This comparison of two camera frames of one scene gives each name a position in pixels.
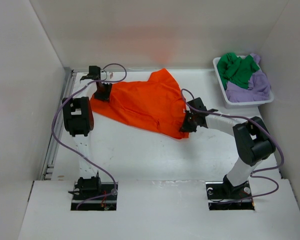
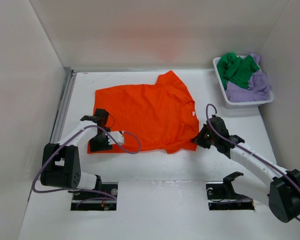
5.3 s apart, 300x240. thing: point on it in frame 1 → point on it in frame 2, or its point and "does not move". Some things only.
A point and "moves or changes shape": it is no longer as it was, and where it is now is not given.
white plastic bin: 240,105 does not move
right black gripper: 185,127 → 199,138
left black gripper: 105,97 → 95,147
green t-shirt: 236,70 does not move
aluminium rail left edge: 49,159 does not move
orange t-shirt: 156,105 moves or changes shape
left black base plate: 108,202 does not move
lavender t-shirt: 258,88 does not move
